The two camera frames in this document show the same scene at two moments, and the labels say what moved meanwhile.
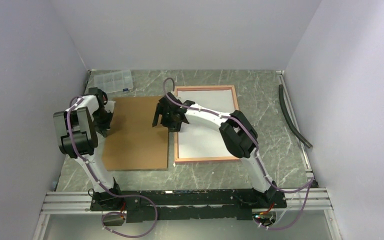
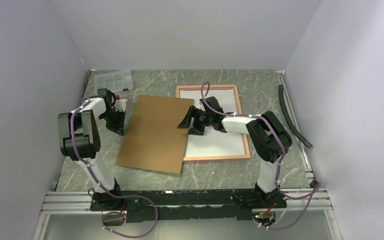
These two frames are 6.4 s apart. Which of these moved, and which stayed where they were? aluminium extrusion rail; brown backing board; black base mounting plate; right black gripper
Moved: brown backing board; right black gripper
Stayed: aluminium extrusion rail; black base mounting plate
